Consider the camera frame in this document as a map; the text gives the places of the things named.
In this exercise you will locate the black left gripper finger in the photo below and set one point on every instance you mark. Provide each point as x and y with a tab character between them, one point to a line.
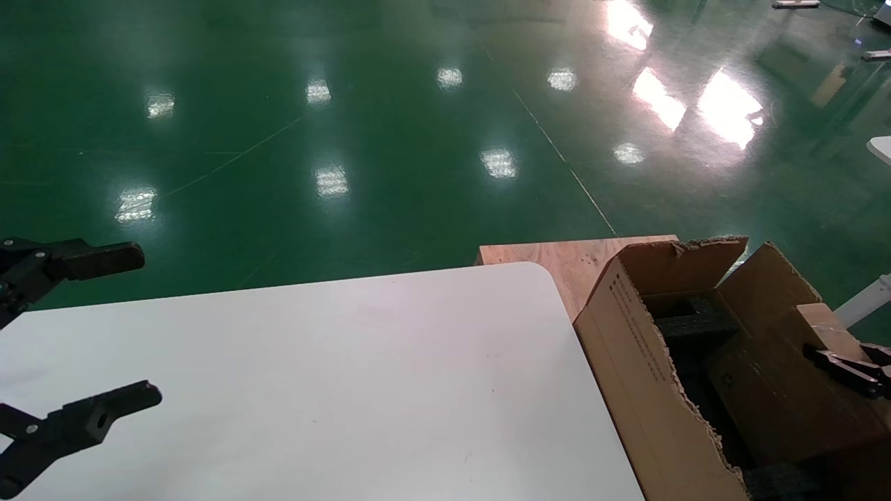
83	421
97	259

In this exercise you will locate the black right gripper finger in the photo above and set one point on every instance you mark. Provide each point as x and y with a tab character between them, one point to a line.
880	353
853	370

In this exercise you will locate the small brown cardboard box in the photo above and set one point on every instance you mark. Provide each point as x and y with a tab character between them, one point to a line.
779	396

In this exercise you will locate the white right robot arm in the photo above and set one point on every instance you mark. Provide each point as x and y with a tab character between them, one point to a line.
866	300

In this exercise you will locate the big torn cardboard box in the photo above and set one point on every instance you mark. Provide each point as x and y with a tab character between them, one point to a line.
640	390

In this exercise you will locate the black foam block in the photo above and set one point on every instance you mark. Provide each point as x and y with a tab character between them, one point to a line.
696	321
786	483

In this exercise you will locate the white rounded table corner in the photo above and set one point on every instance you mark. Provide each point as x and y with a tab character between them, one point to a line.
882	149

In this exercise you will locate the grey metal floor bar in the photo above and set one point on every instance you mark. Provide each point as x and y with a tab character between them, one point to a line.
877	54
795	3

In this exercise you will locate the wooden pallet board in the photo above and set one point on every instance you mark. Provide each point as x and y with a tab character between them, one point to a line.
557	261

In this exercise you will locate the grey floor stand base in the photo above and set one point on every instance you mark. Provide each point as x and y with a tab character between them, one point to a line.
884	12

